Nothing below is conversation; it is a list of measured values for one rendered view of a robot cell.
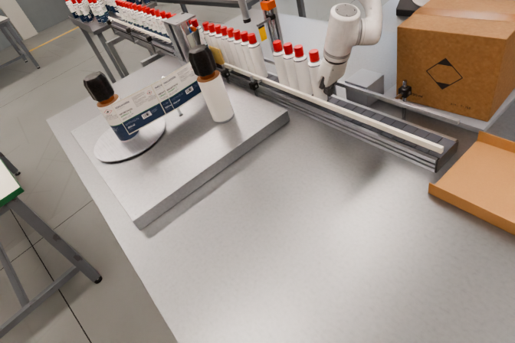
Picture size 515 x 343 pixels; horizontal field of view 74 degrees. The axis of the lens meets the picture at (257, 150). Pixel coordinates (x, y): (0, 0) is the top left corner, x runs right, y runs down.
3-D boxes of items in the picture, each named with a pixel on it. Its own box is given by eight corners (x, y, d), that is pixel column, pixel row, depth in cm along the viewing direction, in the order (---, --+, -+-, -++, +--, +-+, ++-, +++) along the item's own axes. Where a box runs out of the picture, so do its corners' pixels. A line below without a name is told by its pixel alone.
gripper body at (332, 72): (338, 40, 112) (332, 66, 122) (316, 54, 109) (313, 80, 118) (356, 51, 109) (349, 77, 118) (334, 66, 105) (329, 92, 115)
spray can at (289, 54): (287, 93, 140) (277, 45, 127) (296, 86, 141) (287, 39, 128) (296, 96, 136) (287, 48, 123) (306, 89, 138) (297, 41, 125)
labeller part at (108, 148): (86, 144, 149) (84, 142, 148) (148, 107, 160) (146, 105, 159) (109, 175, 128) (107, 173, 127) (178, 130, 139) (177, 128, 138)
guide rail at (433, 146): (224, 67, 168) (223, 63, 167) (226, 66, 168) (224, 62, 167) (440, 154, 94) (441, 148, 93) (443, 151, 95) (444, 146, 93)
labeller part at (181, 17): (163, 22, 165) (162, 21, 165) (182, 13, 169) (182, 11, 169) (175, 26, 156) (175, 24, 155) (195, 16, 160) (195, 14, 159)
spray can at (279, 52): (278, 89, 143) (267, 43, 130) (287, 83, 145) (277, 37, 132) (287, 93, 140) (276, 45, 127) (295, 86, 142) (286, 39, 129)
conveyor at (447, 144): (175, 54, 211) (173, 48, 208) (187, 48, 214) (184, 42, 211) (438, 168, 98) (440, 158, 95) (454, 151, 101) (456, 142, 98)
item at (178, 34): (182, 69, 181) (162, 22, 165) (202, 57, 186) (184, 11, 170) (195, 76, 172) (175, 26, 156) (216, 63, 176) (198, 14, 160)
